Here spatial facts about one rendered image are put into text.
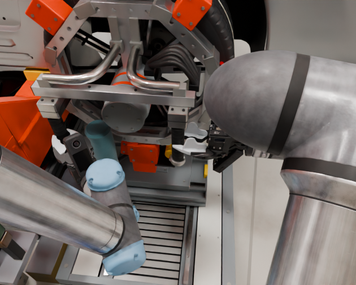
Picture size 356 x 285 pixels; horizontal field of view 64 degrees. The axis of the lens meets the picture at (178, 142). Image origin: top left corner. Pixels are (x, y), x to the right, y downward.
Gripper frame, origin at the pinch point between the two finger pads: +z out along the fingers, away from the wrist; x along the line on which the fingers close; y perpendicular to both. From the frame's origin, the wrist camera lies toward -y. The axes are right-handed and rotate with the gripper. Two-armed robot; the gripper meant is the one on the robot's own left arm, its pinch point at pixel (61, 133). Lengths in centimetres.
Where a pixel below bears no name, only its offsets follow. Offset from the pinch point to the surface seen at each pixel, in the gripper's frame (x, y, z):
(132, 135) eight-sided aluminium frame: 24.5, 20.9, 4.5
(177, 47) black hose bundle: 31.6, -22.1, -14.1
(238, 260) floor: 45, 83, -45
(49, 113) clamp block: -1.0, -8.9, -1.2
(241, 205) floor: 69, 82, -26
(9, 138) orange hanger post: -12.8, 9.1, 18.2
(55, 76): 3.9, -18.3, -0.6
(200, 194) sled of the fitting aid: 50, 68, -12
